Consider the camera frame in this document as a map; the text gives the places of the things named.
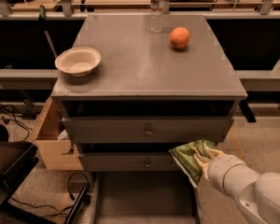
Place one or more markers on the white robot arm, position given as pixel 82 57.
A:
pixel 257 196

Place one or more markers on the white paper bowl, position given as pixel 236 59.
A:
pixel 78 62

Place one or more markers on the clear plastic water bottle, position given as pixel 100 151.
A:
pixel 157 8

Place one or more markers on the light wooden box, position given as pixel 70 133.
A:
pixel 57 153

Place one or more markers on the grey bottom drawer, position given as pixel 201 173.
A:
pixel 144 198

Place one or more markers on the grey drawer cabinet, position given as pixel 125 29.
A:
pixel 142 76

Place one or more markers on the orange fruit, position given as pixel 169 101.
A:
pixel 179 37

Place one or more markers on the grey top drawer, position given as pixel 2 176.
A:
pixel 156 130

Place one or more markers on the grey middle drawer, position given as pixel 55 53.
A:
pixel 128 161

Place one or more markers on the green jalapeno chip bag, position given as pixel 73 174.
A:
pixel 184 157

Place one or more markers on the grey drawer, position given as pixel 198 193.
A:
pixel 128 161
pixel 144 198
pixel 156 130

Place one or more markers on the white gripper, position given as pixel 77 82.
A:
pixel 218 170

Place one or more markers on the green handled tool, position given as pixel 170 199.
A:
pixel 42 17

